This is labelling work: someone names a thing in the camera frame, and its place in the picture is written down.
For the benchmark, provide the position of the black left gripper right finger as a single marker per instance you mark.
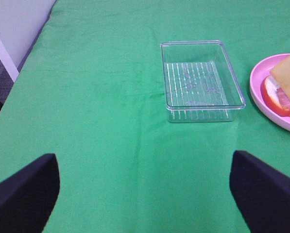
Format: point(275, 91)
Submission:
point(261, 193)

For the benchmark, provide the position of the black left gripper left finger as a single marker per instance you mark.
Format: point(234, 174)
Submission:
point(28, 197)

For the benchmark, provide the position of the bacon strip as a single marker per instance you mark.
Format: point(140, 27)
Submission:
point(283, 99)

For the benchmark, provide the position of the bread slice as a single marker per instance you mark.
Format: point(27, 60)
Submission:
point(268, 90)

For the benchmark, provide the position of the green tablecloth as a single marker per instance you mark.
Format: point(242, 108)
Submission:
point(92, 92)

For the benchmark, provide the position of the clear left plastic container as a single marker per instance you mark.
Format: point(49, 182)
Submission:
point(199, 82)

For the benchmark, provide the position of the pink round plate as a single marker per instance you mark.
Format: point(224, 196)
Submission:
point(260, 71)

